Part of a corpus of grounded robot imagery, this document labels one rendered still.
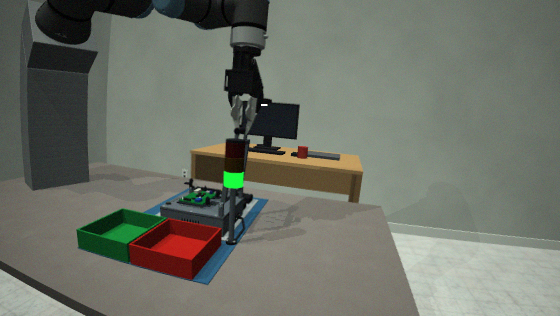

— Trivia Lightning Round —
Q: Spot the red open-top bin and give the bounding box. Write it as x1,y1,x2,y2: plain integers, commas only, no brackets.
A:
129,218,222,280

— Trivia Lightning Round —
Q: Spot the green bin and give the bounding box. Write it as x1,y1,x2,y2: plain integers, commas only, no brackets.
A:
76,208,167,263

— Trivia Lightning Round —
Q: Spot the green circuit board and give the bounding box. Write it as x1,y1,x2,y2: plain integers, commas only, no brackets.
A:
179,188,216,205

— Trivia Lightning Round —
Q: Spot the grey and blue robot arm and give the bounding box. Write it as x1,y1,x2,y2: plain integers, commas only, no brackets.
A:
35,0,270,51

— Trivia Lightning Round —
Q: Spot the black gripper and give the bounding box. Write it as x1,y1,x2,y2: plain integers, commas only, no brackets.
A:
224,45,264,135

